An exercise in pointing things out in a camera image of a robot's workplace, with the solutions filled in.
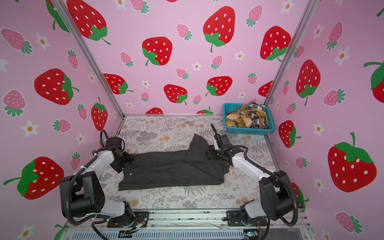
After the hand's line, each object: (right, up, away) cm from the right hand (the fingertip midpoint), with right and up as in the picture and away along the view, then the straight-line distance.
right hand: (210, 152), depth 89 cm
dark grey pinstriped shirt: (-12, -9, +1) cm, 15 cm away
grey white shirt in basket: (+32, +19, +11) cm, 39 cm away
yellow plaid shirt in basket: (+24, +21, +16) cm, 36 cm away
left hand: (-51, -6, +1) cm, 51 cm away
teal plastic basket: (+16, +31, +27) cm, 44 cm away
